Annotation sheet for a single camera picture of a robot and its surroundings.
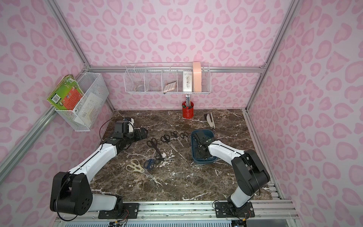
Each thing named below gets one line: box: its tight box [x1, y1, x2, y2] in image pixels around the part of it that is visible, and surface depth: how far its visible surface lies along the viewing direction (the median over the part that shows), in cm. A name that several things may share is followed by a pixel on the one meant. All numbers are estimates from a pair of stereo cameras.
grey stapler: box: [206, 112, 216, 130], surface depth 112 cm
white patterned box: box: [182, 70, 193, 93], surface depth 95 cm
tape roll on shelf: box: [136, 85, 145, 92], surface depth 97 cm
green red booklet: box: [46, 74, 85, 111], surface depth 73 cm
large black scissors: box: [146, 137, 163, 158], surface depth 102 cm
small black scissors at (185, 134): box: [183, 131, 189, 143], surface depth 106 cm
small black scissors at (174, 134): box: [170, 130, 184, 148], surface depth 106 cm
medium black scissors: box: [160, 134, 179, 153], surface depth 103 cm
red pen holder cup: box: [181, 101, 195, 120], surface depth 112 cm
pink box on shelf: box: [192, 61, 202, 93], surface depth 86 cm
